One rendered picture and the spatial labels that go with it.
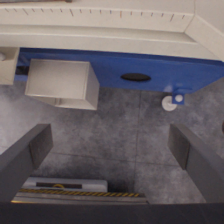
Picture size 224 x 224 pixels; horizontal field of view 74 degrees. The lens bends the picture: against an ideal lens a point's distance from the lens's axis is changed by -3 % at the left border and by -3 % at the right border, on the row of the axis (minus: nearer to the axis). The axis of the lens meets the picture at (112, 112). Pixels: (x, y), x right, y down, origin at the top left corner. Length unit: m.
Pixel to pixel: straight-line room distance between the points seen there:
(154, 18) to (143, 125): 0.82
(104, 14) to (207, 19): 0.19
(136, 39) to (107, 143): 0.80
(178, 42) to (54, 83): 0.44
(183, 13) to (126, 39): 0.13
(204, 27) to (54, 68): 0.51
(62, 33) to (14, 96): 0.98
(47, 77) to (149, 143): 0.76
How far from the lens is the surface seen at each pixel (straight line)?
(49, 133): 0.16
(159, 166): 1.13
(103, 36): 0.41
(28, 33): 0.47
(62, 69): 0.64
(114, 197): 0.78
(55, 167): 1.19
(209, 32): 0.37
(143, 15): 0.36
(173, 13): 0.36
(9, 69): 0.67
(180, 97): 0.96
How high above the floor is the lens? 1.07
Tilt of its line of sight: 83 degrees down
